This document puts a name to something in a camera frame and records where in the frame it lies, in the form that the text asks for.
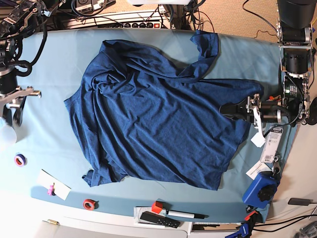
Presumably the white plastic cup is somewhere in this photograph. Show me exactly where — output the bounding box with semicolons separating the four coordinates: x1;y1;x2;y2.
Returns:
0;124;17;152

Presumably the clear blister package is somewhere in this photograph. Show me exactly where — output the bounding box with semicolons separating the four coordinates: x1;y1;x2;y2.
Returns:
260;127;283;163

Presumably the white paper label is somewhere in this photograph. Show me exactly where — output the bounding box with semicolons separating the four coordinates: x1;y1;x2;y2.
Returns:
246;161;271;180

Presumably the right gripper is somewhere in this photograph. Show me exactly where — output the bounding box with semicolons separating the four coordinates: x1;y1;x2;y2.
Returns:
0;86;42;127

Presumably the blue clamp bottom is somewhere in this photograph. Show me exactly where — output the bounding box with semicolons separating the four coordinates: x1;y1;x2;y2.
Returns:
225;223;253;238

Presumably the white black marker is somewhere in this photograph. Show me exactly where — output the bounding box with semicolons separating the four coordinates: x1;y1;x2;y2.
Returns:
166;210;208;219

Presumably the orange clamp bottom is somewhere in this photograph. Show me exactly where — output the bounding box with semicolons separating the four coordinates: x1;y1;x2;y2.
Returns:
245;210;263;223

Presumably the orange black utility knife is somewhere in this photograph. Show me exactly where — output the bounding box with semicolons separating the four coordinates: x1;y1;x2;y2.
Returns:
268;95;282;101

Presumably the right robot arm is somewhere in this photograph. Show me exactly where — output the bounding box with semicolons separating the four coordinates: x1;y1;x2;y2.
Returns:
0;0;66;126

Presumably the red tape roll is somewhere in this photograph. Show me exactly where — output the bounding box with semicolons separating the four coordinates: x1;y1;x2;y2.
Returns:
83;199;96;211

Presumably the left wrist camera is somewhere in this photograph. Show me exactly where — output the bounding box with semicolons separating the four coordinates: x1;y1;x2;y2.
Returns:
251;132;266;148

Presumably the dark blue t-shirt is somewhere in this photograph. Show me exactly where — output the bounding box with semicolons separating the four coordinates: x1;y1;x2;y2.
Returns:
64;31;263;190

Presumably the white power strip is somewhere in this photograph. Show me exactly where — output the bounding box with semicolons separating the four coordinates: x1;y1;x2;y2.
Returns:
61;9;170;29

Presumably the black small device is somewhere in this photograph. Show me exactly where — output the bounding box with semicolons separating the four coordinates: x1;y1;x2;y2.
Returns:
288;198;311;206

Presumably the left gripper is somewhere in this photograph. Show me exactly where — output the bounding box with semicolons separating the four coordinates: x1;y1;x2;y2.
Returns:
219;94;282;125

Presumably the pink small toy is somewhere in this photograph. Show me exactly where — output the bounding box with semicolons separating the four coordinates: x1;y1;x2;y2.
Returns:
48;183;55;196

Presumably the black remote control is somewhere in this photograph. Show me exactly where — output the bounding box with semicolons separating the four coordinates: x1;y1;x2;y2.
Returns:
140;211;181;228

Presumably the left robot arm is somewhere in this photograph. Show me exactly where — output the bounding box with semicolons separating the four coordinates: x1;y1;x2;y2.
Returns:
220;0;317;127

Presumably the blue box with knob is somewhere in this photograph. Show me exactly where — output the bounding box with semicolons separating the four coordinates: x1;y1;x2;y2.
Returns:
242;172;280;209

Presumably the red small block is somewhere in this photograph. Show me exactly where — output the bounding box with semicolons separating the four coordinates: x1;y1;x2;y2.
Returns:
151;201;163;214

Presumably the purple tape roll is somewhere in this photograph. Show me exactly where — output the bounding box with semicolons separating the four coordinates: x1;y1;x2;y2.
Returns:
14;154;27;167

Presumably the white card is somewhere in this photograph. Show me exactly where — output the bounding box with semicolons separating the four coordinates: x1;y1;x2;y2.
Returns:
37;170;71;200

